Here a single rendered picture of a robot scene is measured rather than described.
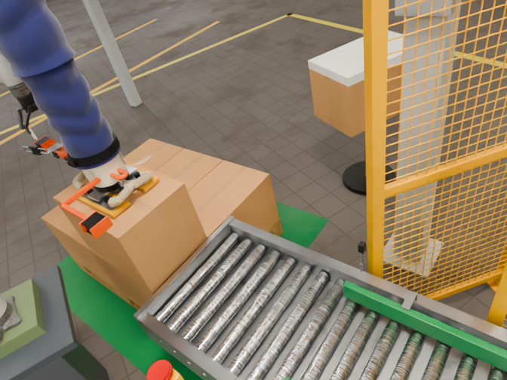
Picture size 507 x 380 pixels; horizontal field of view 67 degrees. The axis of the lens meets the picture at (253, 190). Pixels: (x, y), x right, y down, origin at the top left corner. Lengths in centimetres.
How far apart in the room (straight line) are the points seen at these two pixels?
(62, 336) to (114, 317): 99
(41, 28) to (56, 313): 113
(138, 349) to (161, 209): 103
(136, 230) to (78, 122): 51
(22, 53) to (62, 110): 24
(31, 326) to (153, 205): 67
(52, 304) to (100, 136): 77
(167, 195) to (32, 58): 75
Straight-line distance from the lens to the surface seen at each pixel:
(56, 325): 185
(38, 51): 162
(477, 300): 247
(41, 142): 241
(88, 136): 174
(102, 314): 282
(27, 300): 194
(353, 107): 238
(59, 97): 168
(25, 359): 184
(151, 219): 178
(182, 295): 191
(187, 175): 260
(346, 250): 260
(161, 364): 116
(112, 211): 182
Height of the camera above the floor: 199
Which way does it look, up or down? 39 degrees down
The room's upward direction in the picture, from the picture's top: 15 degrees counter-clockwise
